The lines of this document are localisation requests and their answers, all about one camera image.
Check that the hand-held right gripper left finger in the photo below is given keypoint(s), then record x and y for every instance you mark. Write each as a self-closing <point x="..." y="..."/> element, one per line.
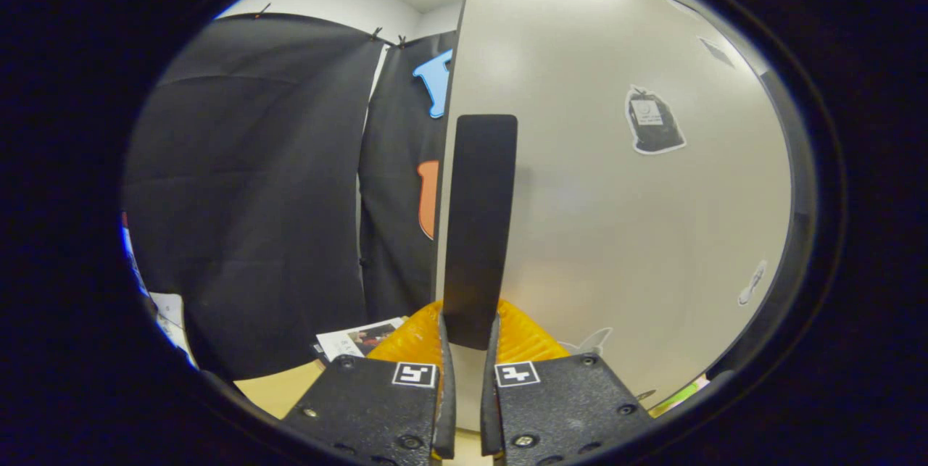
<point x="446" y="408"/>

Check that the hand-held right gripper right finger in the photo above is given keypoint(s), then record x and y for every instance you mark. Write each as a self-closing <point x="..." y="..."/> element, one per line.
<point x="489" y="408"/>

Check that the beige cabinet door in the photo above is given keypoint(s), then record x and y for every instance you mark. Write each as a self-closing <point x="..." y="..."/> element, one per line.
<point x="594" y="234"/>

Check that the white portrait cover book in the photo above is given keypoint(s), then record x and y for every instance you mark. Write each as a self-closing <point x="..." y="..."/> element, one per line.
<point x="355" y="339"/>

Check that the black backdrop cloth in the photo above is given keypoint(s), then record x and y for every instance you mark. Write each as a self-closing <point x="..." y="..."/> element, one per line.
<point x="254" y="198"/>

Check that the white paper sheet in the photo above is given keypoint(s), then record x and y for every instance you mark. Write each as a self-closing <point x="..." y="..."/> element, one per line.
<point x="170" y="310"/>

